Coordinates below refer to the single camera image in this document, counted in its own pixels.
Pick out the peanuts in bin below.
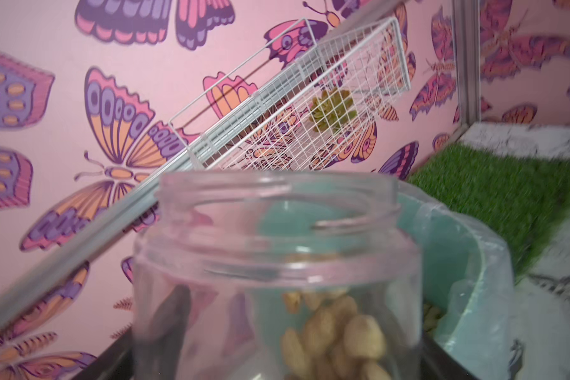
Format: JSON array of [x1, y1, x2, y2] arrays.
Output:
[[423, 303, 443, 335]]

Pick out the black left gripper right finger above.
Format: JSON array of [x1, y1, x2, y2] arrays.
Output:
[[421, 334, 478, 380]]

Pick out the mint green trash bin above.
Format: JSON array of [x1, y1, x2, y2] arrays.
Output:
[[256, 189, 485, 348]]

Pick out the aluminium frame post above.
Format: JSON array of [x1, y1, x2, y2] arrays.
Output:
[[452, 0, 481, 129]]

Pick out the white wire basket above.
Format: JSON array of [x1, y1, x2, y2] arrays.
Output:
[[169, 17, 410, 171]]

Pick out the green artificial grass mat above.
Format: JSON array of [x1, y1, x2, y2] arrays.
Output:
[[407, 143, 570, 278]]

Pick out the clear plastic bin liner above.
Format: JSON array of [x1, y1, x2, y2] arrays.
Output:
[[397, 182, 515, 379]]

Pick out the green object in basket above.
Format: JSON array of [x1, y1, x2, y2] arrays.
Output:
[[310, 89, 358, 133]]

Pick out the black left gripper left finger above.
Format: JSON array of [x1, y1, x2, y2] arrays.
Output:
[[73, 328, 134, 380]]

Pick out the brown lid peanut jar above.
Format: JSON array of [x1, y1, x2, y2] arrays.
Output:
[[132, 171, 422, 379]]

